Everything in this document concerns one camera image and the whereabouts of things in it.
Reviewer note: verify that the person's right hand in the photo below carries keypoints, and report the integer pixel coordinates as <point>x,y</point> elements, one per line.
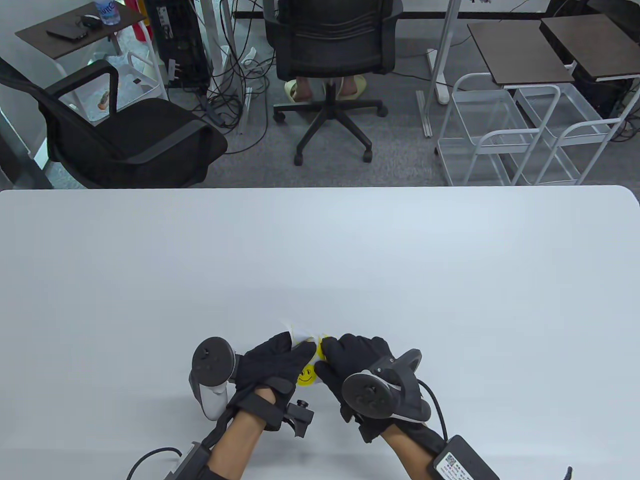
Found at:
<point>357,357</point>

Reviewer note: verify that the person's left hand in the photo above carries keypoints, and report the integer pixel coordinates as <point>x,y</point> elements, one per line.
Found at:
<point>265,365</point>

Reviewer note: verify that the person's right thumb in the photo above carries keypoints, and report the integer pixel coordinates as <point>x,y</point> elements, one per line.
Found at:
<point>327,375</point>

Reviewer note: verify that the person's left thumb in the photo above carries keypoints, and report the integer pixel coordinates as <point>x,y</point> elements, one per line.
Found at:
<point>302,356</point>

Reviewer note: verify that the white sheet of smiley stickers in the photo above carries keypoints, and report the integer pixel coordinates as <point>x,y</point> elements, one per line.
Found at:
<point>306,375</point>

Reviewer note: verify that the person's right forearm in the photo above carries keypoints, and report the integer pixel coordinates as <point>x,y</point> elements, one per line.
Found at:
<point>410,450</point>

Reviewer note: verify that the person's left forearm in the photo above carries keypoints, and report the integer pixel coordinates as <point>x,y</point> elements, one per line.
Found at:
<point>240,440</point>

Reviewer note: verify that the black forearm sensor box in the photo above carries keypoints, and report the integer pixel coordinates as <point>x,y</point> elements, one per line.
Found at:
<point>190,462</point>

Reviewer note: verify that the dark grey tracking controller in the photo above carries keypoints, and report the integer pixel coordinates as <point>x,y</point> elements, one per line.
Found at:
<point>382,392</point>

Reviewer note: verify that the grey and white tracking controller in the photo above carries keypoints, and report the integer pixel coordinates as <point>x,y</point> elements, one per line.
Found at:
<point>212,370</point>

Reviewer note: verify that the black sensor box with label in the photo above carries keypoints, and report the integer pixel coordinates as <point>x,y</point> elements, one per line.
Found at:
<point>462,462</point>

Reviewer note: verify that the white power strip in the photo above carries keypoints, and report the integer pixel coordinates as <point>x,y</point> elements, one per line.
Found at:
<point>247,107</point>

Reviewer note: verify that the black office chair with armrests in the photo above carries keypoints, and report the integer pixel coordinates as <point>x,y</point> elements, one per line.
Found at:
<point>130,135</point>

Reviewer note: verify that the black swivel office chair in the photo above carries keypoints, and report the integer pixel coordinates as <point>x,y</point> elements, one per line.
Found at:
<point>332,45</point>

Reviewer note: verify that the black computer tower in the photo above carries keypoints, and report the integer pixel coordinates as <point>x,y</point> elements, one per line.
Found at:
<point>175,40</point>

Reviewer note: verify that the white trolley with brown top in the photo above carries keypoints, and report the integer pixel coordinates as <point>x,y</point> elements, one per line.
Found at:
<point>520,55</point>
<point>590,45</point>

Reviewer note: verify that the clear plastic water bottle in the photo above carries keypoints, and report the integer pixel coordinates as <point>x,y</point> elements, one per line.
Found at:
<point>108,11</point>

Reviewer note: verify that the black computer mouse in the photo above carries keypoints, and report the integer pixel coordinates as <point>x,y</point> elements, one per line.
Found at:
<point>91,20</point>

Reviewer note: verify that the black flat laptop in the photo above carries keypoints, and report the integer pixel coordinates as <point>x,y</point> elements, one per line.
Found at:
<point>67,33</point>

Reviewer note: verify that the brown top side table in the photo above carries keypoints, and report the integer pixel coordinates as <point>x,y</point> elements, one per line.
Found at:
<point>75,27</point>

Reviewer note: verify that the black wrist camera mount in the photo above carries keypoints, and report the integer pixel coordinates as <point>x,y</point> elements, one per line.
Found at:
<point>300,415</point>

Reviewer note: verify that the white desk leg frame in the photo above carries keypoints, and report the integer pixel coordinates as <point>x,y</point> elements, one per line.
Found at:
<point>440,60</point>

